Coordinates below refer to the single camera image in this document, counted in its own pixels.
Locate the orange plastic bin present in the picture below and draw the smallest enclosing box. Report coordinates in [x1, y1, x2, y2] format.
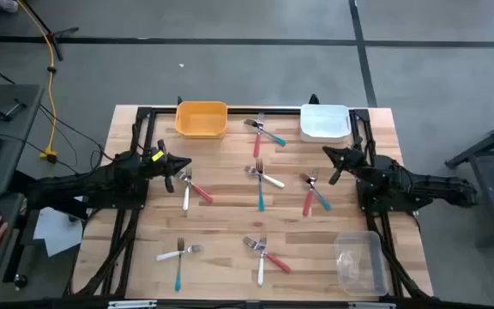
[174, 100, 229, 139]

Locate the red handled fork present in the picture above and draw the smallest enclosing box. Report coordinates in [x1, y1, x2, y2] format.
[242, 236, 292, 275]
[175, 170, 214, 204]
[301, 168, 320, 217]
[253, 112, 266, 159]

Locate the black aluminium table frame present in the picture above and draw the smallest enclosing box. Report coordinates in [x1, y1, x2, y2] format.
[64, 106, 431, 301]

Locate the black tripod stand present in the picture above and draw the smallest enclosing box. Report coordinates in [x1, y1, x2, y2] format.
[19, 0, 80, 62]

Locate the clear plastic bin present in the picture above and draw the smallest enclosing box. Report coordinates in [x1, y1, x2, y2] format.
[334, 230, 389, 297]

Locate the yellow power cable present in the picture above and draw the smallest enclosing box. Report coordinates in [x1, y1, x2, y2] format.
[17, 0, 58, 164]

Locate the black metal cart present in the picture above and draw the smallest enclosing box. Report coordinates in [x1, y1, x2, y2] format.
[443, 110, 494, 249]

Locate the grey desk with keyboard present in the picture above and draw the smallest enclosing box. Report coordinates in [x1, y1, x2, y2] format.
[0, 84, 45, 197]

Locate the teal handled fork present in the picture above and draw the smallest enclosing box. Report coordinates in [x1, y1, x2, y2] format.
[255, 158, 266, 213]
[298, 172, 333, 212]
[243, 118, 287, 148]
[174, 237, 186, 293]

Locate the white handled fork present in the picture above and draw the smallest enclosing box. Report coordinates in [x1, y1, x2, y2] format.
[182, 167, 194, 212]
[244, 165, 286, 190]
[155, 244, 206, 263]
[256, 234, 268, 288]

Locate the white paper sheet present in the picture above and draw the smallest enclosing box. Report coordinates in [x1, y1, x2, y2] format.
[32, 206, 84, 258]

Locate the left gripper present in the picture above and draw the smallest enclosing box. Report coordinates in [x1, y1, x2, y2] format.
[143, 139, 192, 194]

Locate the white plastic bin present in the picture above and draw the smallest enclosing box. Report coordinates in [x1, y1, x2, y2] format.
[299, 104, 352, 143]

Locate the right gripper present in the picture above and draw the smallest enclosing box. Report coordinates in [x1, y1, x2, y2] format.
[322, 136, 371, 186]

